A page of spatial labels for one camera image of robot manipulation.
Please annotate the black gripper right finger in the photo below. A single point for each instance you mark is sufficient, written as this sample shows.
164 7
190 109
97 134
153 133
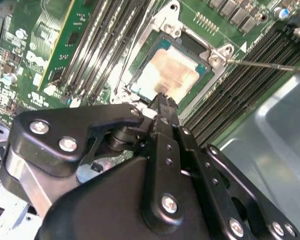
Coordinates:
252 192

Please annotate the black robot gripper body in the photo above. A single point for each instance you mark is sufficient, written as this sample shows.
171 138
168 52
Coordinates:
102 212

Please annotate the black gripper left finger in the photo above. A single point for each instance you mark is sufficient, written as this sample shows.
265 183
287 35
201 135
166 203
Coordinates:
52 130

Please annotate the silver CPU chip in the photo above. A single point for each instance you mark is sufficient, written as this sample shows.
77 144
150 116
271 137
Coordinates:
172 67

